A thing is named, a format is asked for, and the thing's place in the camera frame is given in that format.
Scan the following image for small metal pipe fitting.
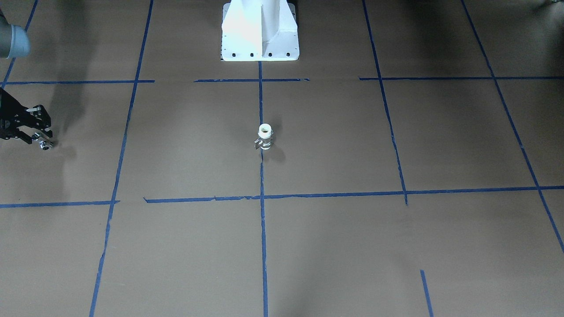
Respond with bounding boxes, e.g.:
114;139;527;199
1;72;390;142
36;137;54;151

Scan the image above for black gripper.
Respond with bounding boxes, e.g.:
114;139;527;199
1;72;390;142
0;88;54;144

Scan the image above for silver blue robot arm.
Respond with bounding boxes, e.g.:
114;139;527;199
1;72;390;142
0;12;54;150

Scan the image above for white central pedestal column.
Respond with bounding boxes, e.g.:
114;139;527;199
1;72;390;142
220;0;300;62

